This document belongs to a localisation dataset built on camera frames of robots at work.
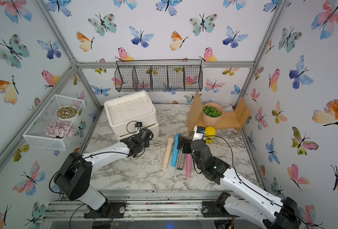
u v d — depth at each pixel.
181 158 0.89
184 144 0.66
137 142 0.69
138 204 0.77
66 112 0.72
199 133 0.62
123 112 0.87
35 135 0.61
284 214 0.40
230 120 1.00
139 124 0.78
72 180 0.44
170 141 0.96
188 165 0.87
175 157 0.91
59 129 0.63
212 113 0.91
